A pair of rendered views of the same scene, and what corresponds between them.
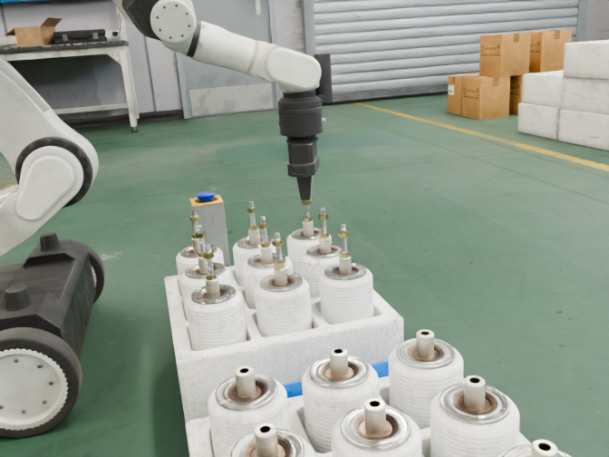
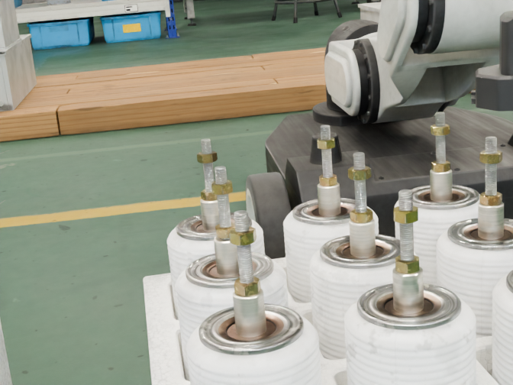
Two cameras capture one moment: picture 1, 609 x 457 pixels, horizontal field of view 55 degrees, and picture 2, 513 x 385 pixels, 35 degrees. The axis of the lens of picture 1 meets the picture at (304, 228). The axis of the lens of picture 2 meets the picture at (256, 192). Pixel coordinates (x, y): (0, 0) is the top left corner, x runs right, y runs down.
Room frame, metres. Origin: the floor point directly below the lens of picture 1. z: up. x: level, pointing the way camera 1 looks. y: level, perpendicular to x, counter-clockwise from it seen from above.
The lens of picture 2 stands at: (1.05, -0.60, 0.52)
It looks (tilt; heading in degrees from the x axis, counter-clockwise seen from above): 17 degrees down; 97
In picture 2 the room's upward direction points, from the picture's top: 5 degrees counter-clockwise
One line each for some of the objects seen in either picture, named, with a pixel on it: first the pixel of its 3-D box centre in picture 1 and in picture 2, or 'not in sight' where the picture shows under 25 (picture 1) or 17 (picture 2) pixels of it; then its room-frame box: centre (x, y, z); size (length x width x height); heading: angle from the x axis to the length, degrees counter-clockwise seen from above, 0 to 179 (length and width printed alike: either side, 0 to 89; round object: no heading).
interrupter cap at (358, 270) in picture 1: (345, 271); (251, 329); (0.97, -0.07, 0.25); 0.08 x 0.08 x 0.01
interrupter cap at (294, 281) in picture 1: (281, 283); (230, 270); (0.94, 0.05, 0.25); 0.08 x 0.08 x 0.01
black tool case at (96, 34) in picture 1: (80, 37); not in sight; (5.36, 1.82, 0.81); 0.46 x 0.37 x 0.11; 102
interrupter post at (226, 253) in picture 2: (280, 276); (228, 255); (0.94, 0.05, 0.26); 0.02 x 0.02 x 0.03
